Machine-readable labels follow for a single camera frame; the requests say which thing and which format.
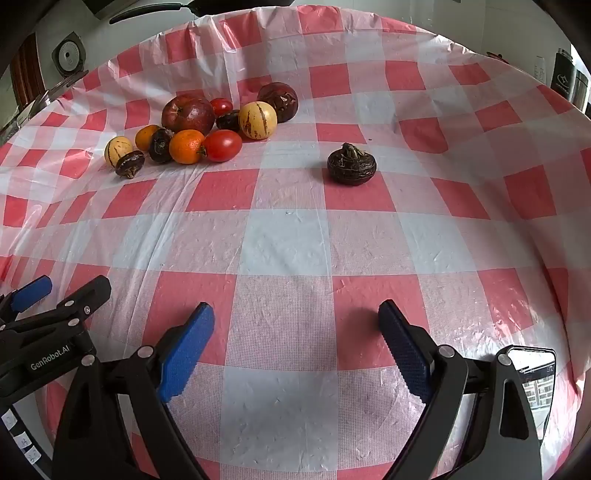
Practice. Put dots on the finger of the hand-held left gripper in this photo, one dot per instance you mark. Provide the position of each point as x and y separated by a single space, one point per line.
87 293
32 290

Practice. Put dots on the round grey dial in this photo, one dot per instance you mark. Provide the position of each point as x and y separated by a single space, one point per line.
69 55

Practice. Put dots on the red white checkered tablecloth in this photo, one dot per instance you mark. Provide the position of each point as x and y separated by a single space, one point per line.
286 240

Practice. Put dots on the black thermos bottle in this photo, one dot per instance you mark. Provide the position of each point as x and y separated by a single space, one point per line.
563 76

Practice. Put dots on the large dark water chestnut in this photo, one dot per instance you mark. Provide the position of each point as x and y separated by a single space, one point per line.
352 166

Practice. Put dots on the black smartphone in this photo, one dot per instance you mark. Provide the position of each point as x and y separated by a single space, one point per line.
535 383

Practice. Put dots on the orange with stem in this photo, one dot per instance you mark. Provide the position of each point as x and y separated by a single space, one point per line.
185 147

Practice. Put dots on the dark red apple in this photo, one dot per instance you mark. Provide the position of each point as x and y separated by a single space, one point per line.
278 100

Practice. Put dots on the white paper card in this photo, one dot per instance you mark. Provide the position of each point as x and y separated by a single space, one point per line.
539 68

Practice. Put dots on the red tomato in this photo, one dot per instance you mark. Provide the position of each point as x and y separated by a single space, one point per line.
221 107
224 145

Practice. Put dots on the large yellow striped pepino melon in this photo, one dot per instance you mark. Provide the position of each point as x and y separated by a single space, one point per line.
257 121

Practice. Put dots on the small yellow striped pepino melon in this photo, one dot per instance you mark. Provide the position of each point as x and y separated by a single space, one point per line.
116 148

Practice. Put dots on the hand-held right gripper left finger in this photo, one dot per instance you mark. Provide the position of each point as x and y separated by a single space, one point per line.
191 350

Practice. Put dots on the brown wooden panel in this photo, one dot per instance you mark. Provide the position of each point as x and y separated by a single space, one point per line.
27 74

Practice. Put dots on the silver canister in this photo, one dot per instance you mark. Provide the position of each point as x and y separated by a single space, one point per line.
581 90

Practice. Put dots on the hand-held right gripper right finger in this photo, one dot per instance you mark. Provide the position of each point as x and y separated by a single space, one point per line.
406 355

